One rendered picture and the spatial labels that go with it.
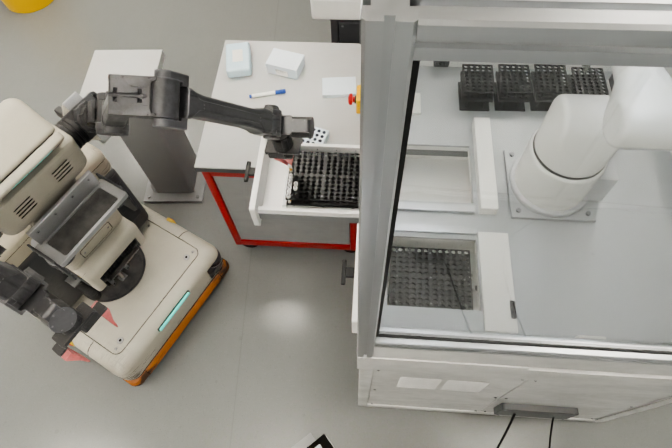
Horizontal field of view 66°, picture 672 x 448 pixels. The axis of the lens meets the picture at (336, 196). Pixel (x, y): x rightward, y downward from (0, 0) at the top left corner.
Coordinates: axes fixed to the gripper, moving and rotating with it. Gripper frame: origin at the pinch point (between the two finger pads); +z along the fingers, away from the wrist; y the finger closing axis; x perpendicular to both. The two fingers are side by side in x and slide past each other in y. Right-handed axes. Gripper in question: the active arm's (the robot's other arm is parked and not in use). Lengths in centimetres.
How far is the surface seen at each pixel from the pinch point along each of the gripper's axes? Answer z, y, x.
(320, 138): 15.4, 4.1, 21.0
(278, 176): 10.9, -6.0, 1.5
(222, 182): 28.8, -32.6, 8.3
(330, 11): 10, -1, 79
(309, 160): 5.7, 4.5, 5.0
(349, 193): 6.5, 18.7, -5.6
